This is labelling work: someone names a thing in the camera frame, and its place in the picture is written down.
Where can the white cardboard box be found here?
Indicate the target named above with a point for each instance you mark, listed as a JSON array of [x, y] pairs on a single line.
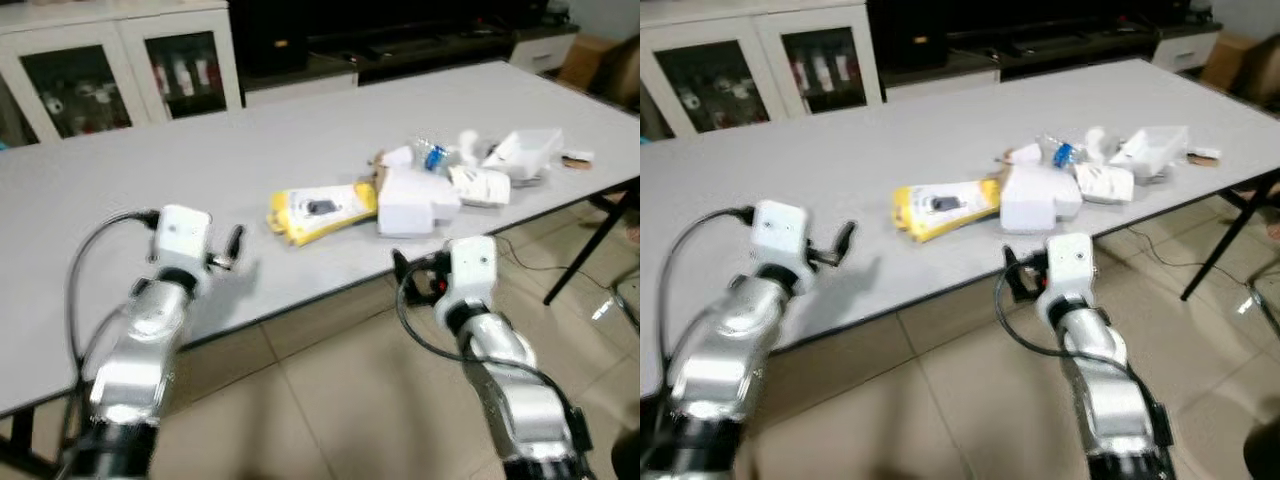
[[415, 200], [1040, 196]]

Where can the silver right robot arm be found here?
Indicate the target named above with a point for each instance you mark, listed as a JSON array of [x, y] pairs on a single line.
[[1105, 385], [515, 390]]

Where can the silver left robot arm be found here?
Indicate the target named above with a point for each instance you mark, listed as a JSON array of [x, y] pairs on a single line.
[[725, 340], [140, 345]]

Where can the yellow product package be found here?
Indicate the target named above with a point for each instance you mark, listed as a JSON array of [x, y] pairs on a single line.
[[320, 212], [945, 208]]

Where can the white printed pouch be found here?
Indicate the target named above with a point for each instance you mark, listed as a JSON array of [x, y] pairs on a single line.
[[482, 186], [1106, 183]]

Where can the clear bottle with blue label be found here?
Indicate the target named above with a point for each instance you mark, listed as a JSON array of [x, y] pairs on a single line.
[[436, 156], [1064, 153]]

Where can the white plastic tray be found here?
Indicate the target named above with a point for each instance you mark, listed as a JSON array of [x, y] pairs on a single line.
[[528, 152], [1155, 150]]

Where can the black table leg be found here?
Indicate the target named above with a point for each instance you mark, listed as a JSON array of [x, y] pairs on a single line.
[[590, 245], [1228, 238]]

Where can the small brown and white scrap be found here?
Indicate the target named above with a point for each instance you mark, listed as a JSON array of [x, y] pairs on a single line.
[[1203, 155], [577, 158]]

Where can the white glass-door cabinet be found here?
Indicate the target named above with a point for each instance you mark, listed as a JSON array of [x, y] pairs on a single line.
[[770, 35], [130, 40]]

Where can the black low bench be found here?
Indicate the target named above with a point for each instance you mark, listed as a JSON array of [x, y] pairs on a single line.
[[1040, 40], [400, 40]]

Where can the white drawer unit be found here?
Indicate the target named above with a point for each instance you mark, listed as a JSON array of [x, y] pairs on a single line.
[[545, 50], [1185, 50]]

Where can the brown cardboard carton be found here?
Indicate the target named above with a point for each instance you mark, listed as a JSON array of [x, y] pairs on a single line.
[[585, 60], [1225, 60]]

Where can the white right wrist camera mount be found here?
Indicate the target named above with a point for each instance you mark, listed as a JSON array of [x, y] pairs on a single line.
[[1070, 262], [472, 265]]

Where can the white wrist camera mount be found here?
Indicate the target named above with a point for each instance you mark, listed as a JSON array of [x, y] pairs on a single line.
[[182, 235], [472, 265], [1070, 262], [778, 232]]

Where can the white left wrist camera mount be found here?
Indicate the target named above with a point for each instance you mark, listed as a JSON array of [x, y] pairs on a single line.
[[778, 232], [182, 235]]

